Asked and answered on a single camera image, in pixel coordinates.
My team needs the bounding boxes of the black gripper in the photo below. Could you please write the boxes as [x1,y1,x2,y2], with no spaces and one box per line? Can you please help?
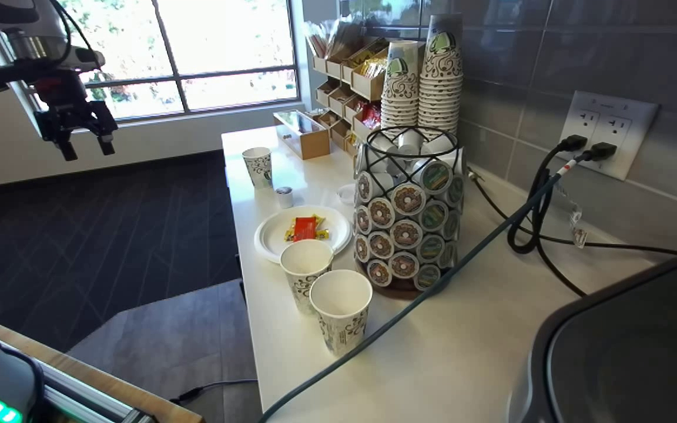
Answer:
[34,78,119,164]

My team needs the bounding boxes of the coffee pod with green lid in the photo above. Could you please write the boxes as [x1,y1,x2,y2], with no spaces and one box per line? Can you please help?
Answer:
[415,233,447,265]
[421,199,450,235]
[418,161,453,192]
[411,260,444,295]

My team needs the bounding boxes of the black coffee machine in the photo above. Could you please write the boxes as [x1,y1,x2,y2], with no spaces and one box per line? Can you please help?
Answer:
[509,238,677,423]

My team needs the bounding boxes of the patterned white paper cup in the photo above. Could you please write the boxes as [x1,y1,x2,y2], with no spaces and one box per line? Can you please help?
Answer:
[306,269,376,358]
[276,238,335,318]
[240,145,275,190]

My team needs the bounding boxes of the white paper plate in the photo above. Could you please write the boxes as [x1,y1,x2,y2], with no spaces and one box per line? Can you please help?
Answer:
[252,205,355,265]

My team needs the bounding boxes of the wooden tea display tray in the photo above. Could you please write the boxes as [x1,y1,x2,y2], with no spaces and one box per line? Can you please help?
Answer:
[272,108,334,163]

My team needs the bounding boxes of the red sauce packet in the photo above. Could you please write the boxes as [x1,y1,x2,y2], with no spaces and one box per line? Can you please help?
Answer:
[288,215,321,242]

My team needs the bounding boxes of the wooden snack shelf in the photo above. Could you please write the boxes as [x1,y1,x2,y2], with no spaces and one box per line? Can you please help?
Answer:
[306,20,393,161]

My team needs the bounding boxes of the short stack of paper cups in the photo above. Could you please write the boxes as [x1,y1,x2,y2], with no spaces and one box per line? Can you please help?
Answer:
[377,40,423,131]

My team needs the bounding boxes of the tall stack of paper cups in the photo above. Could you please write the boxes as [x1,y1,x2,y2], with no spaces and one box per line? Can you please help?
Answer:
[415,11,465,144]

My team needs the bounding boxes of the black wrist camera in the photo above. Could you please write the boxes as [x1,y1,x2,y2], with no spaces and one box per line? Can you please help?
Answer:
[0,47,108,94]

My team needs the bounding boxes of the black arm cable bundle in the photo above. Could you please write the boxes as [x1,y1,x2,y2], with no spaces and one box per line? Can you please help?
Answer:
[44,0,111,69]

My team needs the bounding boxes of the wooden robot mount table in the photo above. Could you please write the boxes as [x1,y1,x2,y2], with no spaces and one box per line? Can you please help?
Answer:
[0,316,205,423]

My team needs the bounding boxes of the black wire coffee pod rack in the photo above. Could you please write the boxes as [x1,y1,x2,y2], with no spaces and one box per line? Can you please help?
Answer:
[349,125,468,297]

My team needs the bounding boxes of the black power plug cable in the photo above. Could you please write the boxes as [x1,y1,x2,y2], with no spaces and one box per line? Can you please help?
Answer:
[509,139,621,300]
[504,135,592,257]

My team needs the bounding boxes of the white cable tag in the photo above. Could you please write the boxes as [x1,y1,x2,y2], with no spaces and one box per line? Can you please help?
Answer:
[569,206,590,251]

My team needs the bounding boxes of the white wall outlet plate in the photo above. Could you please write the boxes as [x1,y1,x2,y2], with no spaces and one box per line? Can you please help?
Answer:
[557,89,659,182]

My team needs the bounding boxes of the thin black cable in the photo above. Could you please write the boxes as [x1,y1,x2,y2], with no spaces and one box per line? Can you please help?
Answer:
[465,166,677,260]

